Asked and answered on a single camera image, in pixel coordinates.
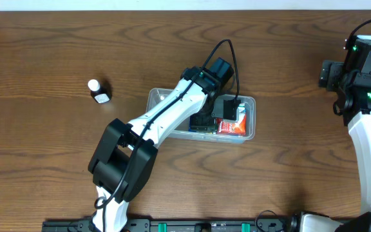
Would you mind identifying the clear plastic container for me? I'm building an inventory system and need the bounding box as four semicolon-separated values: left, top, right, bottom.
146;88;256;144

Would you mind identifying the dark syrup bottle white cap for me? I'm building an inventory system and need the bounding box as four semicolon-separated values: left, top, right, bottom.
88;79;112;104

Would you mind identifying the blue KoolFever box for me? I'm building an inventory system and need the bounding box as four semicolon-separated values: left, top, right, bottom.
189;115;218;133

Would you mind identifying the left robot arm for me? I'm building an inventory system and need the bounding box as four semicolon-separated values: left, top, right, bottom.
88;58;238;231

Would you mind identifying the red Panadol ActiFast box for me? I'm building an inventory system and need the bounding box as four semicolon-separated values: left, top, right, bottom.
216;111;247;136

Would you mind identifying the white green medicine box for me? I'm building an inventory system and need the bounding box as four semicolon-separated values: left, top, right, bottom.
238;102;246;115

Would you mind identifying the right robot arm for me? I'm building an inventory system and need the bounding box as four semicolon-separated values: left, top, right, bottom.
286;35;371;231

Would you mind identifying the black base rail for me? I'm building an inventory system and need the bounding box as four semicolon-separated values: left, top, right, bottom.
41;217;300;232

